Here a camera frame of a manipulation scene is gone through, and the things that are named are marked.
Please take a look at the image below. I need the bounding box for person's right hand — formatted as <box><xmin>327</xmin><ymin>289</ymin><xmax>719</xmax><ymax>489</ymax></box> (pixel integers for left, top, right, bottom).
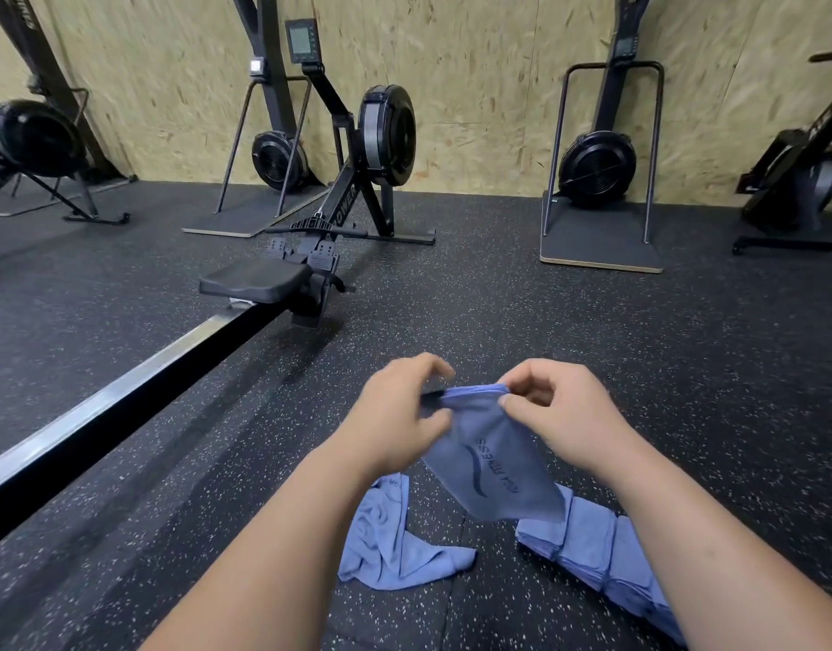
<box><xmin>497</xmin><ymin>357</ymin><xmax>641</xmax><ymax>477</ymax></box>

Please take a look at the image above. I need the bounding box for person's left hand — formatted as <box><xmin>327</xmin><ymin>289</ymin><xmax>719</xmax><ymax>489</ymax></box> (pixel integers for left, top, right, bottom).
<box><xmin>337</xmin><ymin>352</ymin><xmax>459</xmax><ymax>486</ymax></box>

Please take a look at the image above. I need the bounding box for blue towel pile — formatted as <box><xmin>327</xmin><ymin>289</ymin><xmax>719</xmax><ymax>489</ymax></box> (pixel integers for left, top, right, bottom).
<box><xmin>338</xmin><ymin>471</ymin><xmax>478</xmax><ymax>591</ymax></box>

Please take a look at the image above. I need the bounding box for person's right forearm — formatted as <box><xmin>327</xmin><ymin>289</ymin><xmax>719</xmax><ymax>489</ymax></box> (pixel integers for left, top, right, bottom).
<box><xmin>606</xmin><ymin>440</ymin><xmax>832</xmax><ymax>651</ymax></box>

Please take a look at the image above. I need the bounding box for person's left forearm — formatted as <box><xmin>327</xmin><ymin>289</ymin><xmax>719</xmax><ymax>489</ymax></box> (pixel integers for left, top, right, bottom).
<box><xmin>142</xmin><ymin>447</ymin><xmax>418</xmax><ymax>651</ymax></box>

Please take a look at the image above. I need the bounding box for black ski trainer wooden-edged platform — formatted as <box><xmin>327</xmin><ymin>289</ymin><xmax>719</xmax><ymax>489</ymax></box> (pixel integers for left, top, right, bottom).
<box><xmin>539</xmin><ymin>0</ymin><xmax>666</xmax><ymax>275</ymax></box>

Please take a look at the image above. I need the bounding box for black ski trainer grey platform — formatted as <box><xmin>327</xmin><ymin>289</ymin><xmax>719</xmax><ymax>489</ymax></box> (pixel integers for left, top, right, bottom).
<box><xmin>183</xmin><ymin>0</ymin><xmax>334</xmax><ymax>240</ymax></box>

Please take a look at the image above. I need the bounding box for black upright exercise machine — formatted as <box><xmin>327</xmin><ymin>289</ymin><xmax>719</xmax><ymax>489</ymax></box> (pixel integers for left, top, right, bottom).
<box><xmin>732</xmin><ymin>40</ymin><xmax>832</xmax><ymax>256</ymax></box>

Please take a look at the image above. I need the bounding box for black fan bike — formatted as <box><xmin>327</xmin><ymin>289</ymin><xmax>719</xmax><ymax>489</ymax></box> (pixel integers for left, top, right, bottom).
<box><xmin>0</xmin><ymin>0</ymin><xmax>137</xmax><ymax>225</ymax></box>

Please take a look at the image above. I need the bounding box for black rowing machine with rail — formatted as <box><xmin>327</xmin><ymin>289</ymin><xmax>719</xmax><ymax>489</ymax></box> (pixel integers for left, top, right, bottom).
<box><xmin>0</xmin><ymin>17</ymin><xmax>438</xmax><ymax>551</ymax></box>

